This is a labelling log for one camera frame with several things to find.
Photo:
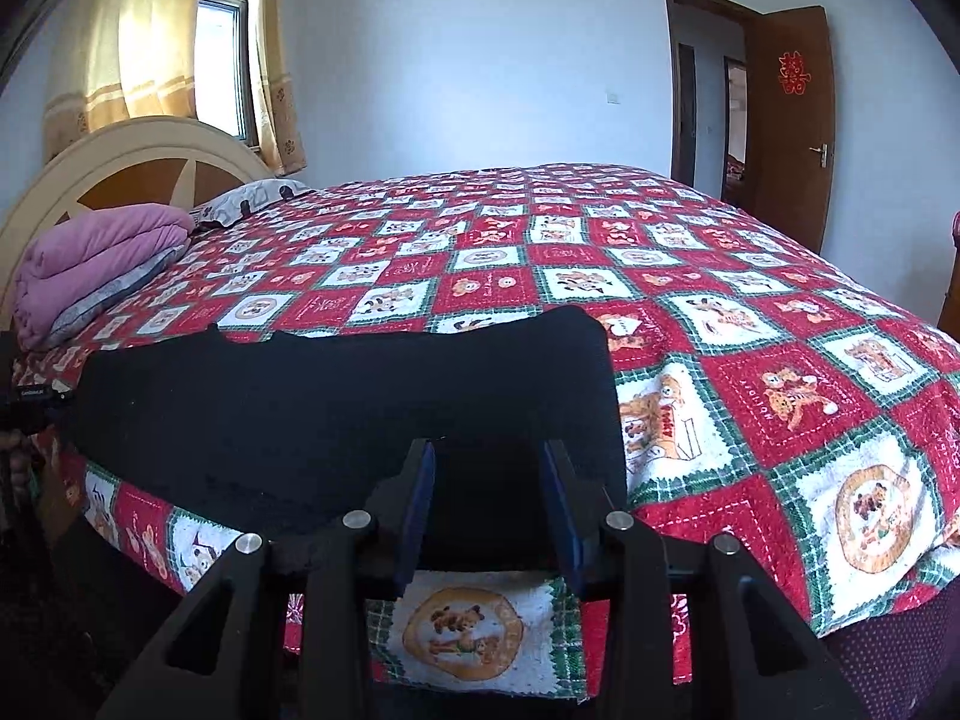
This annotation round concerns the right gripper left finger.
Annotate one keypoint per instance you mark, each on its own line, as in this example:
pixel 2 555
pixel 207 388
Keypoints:
pixel 219 654

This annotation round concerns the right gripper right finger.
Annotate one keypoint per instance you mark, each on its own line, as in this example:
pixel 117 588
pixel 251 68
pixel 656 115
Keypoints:
pixel 753 656

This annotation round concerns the black pants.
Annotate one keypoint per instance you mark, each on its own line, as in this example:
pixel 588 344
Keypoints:
pixel 284 436

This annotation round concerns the left hand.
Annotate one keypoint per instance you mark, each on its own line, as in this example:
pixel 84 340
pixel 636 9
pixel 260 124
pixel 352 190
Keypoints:
pixel 45 479

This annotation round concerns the grey pillow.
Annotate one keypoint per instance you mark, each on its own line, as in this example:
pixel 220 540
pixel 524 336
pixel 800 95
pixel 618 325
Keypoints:
pixel 81 313

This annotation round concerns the pink folded quilt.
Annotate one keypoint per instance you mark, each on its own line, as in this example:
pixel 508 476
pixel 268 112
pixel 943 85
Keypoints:
pixel 74 258

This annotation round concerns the red patchwork bedspread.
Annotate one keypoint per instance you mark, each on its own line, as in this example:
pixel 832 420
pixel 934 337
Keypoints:
pixel 762 393

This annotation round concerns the cream wooden headboard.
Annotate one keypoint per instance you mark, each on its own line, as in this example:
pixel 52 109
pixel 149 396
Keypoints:
pixel 178 162

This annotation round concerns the white patterned pillow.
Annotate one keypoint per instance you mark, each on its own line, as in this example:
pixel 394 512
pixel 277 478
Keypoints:
pixel 232 207

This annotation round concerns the window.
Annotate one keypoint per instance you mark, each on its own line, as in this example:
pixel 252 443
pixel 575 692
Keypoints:
pixel 223 91

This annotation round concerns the yellow curtain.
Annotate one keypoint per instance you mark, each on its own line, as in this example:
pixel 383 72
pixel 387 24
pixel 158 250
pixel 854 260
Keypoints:
pixel 272 93

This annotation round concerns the yellow curtain left panel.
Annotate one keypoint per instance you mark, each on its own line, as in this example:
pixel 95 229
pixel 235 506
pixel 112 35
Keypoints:
pixel 116 60

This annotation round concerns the red cloth on cabinet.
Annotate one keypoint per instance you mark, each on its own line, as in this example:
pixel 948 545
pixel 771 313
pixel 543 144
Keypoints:
pixel 956 228

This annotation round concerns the brown wooden door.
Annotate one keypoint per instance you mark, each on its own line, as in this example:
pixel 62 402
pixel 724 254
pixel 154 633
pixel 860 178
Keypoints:
pixel 790 138

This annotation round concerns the red paper door decoration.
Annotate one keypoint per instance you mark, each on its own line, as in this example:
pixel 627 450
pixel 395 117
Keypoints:
pixel 793 76

